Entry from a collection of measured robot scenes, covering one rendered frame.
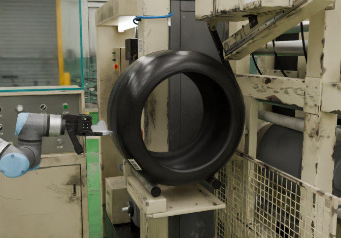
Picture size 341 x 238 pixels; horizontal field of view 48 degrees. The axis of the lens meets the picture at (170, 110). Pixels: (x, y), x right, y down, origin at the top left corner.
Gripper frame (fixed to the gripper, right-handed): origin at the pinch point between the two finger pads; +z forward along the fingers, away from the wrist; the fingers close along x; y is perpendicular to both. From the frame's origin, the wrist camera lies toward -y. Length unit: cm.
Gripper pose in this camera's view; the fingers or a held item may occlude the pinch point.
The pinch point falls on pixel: (109, 133)
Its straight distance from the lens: 162.4
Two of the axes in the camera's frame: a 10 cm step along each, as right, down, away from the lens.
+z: 9.4, 0.7, 3.4
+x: -3.3, -1.4, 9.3
